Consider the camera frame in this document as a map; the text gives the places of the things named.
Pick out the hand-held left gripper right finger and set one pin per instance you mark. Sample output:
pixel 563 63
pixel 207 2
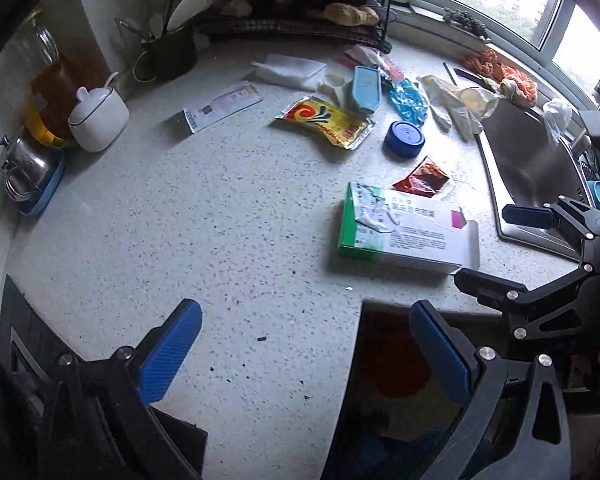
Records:
pixel 437 355

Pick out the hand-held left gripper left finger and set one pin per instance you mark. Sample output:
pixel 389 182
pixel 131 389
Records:
pixel 172 355

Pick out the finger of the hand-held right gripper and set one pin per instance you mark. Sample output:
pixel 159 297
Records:
pixel 527 216
pixel 485 285

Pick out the white printed sachet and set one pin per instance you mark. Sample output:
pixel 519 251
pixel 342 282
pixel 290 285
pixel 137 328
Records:
pixel 225 105

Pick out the white paper towel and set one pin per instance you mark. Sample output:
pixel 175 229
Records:
pixel 290 70

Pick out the stainless steel sink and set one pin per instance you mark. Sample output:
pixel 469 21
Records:
pixel 525 170

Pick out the teal bowl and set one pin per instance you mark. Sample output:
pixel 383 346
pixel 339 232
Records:
pixel 598 195

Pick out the green and white medicine box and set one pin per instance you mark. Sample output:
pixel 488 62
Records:
pixel 405 235

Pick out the white plastic bag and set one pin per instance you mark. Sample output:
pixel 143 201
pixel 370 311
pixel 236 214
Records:
pixel 555 115

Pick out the red sauce packet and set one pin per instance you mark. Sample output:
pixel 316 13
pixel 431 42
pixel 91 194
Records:
pixel 425 180

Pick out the cream rubber glove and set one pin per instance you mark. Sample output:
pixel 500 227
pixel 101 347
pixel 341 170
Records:
pixel 455 105

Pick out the blue round lid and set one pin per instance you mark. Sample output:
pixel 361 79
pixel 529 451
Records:
pixel 404 140

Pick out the orange cloth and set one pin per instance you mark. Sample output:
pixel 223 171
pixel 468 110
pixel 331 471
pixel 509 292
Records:
pixel 490 65

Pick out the blue plastic wrapper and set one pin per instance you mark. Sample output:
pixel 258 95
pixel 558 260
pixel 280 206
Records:
pixel 407 102

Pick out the blue tray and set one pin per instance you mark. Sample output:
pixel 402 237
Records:
pixel 50 190

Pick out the small potted plant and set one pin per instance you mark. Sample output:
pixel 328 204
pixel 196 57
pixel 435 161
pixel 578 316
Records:
pixel 465 20

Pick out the light blue plastic box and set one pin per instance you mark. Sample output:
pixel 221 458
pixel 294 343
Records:
pixel 366 87

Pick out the yellow seasoning packet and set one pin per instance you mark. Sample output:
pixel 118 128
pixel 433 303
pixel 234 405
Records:
pixel 325 120

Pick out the red and white wrapper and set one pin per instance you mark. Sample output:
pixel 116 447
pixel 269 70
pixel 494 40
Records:
pixel 367 55

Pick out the small white cup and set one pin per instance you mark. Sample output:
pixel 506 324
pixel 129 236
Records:
pixel 332 84

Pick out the metal kettle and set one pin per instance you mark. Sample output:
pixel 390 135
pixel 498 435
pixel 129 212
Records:
pixel 27 165

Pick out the white sugar jar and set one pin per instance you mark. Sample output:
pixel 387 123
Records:
pixel 100 122

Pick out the ginger root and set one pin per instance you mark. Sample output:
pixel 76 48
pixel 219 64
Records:
pixel 352 14

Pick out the cooking oil bottle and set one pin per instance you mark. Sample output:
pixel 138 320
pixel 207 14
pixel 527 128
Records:
pixel 50 95

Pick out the dark utensil holder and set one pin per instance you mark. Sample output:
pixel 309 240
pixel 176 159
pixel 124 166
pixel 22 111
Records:
pixel 170 55

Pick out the white spoon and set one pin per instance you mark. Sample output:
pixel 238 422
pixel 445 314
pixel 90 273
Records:
pixel 156 25

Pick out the white rice paddle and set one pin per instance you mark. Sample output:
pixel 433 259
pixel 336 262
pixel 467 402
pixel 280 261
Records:
pixel 187 10

